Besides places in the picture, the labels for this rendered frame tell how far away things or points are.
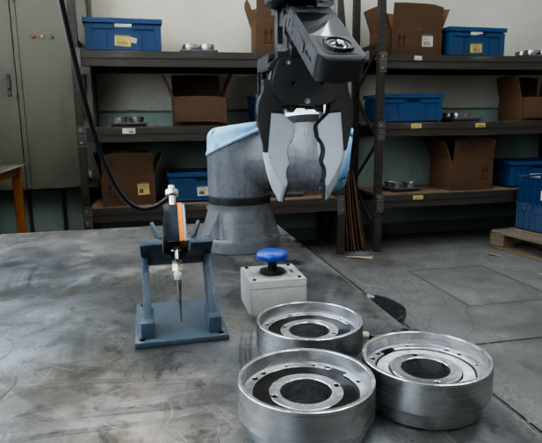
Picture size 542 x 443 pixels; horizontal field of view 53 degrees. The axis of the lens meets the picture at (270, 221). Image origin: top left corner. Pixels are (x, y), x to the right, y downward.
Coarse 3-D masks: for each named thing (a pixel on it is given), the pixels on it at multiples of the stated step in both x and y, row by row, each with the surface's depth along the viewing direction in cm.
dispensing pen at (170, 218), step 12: (168, 192) 65; (168, 216) 62; (168, 228) 61; (168, 240) 61; (180, 252) 62; (180, 264) 61; (180, 276) 61; (180, 288) 60; (180, 300) 60; (180, 312) 59
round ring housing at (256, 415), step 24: (264, 360) 45; (288, 360) 46; (312, 360) 46; (336, 360) 45; (240, 384) 40; (288, 384) 43; (312, 384) 43; (336, 384) 42; (360, 384) 42; (240, 408) 40; (264, 408) 37; (312, 408) 39; (336, 408) 37; (360, 408) 37; (264, 432) 37; (288, 432) 37; (312, 432) 36; (336, 432) 37; (360, 432) 38
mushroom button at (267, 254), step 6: (258, 252) 67; (264, 252) 66; (270, 252) 66; (276, 252) 66; (282, 252) 67; (258, 258) 67; (264, 258) 66; (270, 258) 66; (276, 258) 66; (282, 258) 66; (270, 264) 67; (276, 264) 68; (270, 270) 67
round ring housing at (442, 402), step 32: (384, 352) 49; (448, 352) 48; (480, 352) 46; (384, 384) 42; (416, 384) 40; (448, 384) 40; (480, 384) 40; (416, 416) 41; (448, 416) 40; (480, 416) 43
